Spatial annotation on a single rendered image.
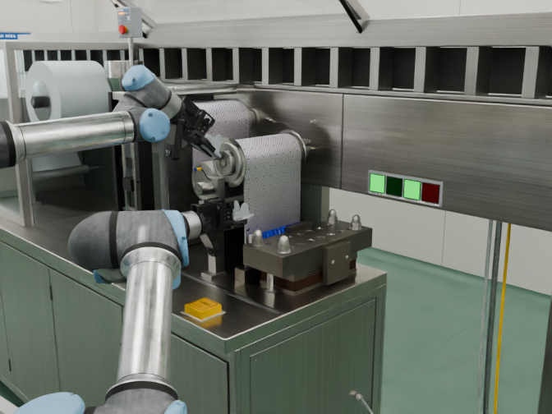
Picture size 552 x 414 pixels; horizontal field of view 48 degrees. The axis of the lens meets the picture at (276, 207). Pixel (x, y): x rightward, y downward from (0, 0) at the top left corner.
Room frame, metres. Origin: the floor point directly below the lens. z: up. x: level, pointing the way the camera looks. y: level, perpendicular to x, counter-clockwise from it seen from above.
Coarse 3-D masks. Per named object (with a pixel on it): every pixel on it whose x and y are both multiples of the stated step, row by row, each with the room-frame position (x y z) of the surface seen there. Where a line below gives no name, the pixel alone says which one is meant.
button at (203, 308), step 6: (198, 300) 1.52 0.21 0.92; (204, 300) 1.52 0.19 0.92; (210, 300) 1.52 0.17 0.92; (186, 306) 1.48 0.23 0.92; (192, 306) 1.47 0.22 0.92; (198, 306) 1.47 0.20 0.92; (204, 306) 1.47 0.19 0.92; (210, 306) 1.47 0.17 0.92; (216, 306) 1.48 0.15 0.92; (186, 312) 1.48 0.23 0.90; (192, 312) 1.47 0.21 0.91; (198, 312) 1.45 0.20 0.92; (204, 312) 1.45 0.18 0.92; (210, 312) 1.46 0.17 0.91; (216, 312) 1.48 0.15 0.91; (198, 318) 1.45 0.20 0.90; (204, 318) 1.45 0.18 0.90
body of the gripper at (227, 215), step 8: (208, 200) 1.66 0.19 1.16; (216, 200) 1.67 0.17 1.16; (224, 200) 1.69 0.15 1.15; (192, 208) 1.61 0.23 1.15; (200, 208) 1.60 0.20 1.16; (208, 208) 1.61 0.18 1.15; (216, 208) 1.63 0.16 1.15; (224, 208) 1.64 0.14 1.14; (232, 208) 1.65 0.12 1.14; (200, 216) 1.59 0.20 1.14; (208, 216) 1.62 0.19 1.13; (216, 216) 1.63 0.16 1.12; (224, 216) 1.63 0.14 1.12; (208, 224) 1.61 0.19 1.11; (216, 224) 1.63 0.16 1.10; (224, 224) 1.63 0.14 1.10; (200, 232) 1.58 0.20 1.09
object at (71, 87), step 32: (0, 64) 2.37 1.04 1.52; (32, 64) 2.37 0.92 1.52; (64, 64) 2.46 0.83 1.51; (96, 64) 2.55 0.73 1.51; (0, 96) 2.39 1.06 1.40; (32, 96) 2.36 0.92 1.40; (64, 96) 2.45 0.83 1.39; (96, 96) 2.55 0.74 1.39; (32, 160) 2.34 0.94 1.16; (64, 160) 2.43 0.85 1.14; (96, 160) 2.53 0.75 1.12; (0, 192) 2.47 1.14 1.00; (32, 192) 2.33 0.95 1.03; (64, 192) 2.43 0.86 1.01; (96, 192) 2.52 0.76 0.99
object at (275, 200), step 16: (272, 176) 1.81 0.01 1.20; (288, 176) 1.86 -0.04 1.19; (256, 192) 1.76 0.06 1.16; (272, 192) 1.81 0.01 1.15; (288, 192) 1.86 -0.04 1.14; (256, 208) 1.76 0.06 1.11; (272, 208) 1.81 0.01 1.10; (288, 208) 1.86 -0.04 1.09; (256, 224) 1.76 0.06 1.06; (272, 224) 1.81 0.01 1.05; (288, 224) 1.86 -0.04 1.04
